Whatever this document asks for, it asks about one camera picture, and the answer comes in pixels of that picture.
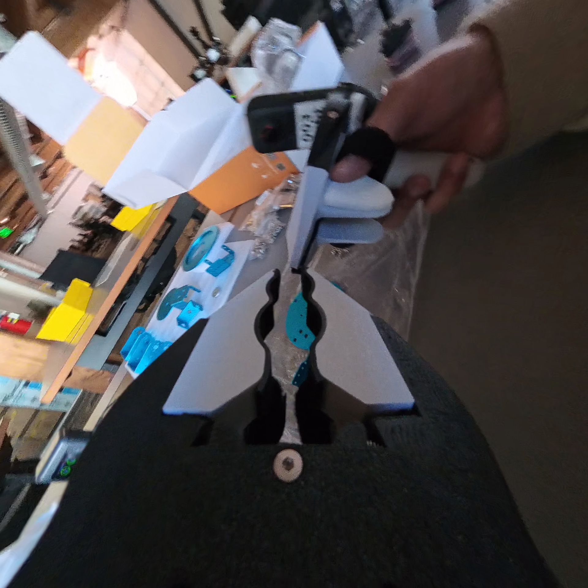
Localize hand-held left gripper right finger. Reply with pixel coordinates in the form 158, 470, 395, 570
300, 267, 416, 425

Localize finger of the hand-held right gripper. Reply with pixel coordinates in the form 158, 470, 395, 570
288, 165, 329, 272

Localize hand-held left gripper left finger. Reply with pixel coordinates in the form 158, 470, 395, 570
162, 269, 282, 418

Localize blue round metal plate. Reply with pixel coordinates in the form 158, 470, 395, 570
285, 281, 345, 352

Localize person's right forearm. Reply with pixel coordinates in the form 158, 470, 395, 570
469, 0, 588, 152

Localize grey desk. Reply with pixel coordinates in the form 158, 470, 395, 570
85, 131, 588, 588

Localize person's right hand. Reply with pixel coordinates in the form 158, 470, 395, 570
331, 23, 506, 230

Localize pile of screw bags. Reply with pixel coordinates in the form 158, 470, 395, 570
241, 177, 304, 260

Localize orange cardboard box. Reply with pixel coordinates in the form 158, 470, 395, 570
0, 21, 345, 214

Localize bubble wrap bundle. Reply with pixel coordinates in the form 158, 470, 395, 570
252, 18, 304, 92

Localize clear plastic bag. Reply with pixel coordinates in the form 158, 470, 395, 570
271, 202, 430, 400

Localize white foam sheet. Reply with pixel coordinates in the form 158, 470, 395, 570
124, 223, 258, 379

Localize wooden top table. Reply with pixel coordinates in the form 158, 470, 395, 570
41, 195, 180, 405

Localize black servo motor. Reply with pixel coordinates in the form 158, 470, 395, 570
380, 21, 416, 74

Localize yellow box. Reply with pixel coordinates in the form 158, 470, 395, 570
110, 202, 159, 232
36, 278, 95, 345

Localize blue printed sheet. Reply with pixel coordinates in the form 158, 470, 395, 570
0, 374, 81, 409

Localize red box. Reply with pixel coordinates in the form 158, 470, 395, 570
0, 312, 33, 334

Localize white instruction manual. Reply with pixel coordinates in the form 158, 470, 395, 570
0, 501, 60, 588

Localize blue short box bracket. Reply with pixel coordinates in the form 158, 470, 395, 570
178, 301, 204, 329

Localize blue long U bracket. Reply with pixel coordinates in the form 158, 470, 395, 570
121, 327, 148, 361
138, 340, 174, 374
131, 333, 161, 368

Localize blue round-ended flat bracket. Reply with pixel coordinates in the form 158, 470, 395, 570
156, 285, 203, 322

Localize blue small U bracket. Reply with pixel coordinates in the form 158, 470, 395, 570
206, 246, 237, 277

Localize blue metal ring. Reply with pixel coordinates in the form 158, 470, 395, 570
183, 226, 220, 273

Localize silver ventilation duct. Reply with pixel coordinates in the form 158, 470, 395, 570
0, 99, 51, 217

